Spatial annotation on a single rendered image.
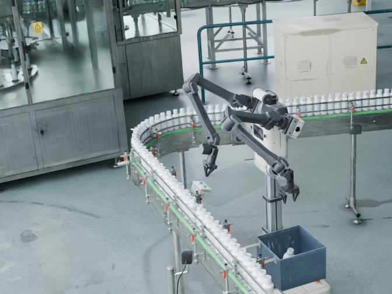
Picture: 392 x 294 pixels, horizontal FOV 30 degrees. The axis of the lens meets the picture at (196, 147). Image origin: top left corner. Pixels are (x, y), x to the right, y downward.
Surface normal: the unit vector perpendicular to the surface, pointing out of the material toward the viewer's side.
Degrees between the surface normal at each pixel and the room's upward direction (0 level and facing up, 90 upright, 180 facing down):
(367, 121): 90
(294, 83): 90
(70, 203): 0
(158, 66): 90
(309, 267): 90
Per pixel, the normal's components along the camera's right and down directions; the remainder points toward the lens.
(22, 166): 0.37, 0.35
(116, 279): -0.07, -0.92
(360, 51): 0.07, 0.38
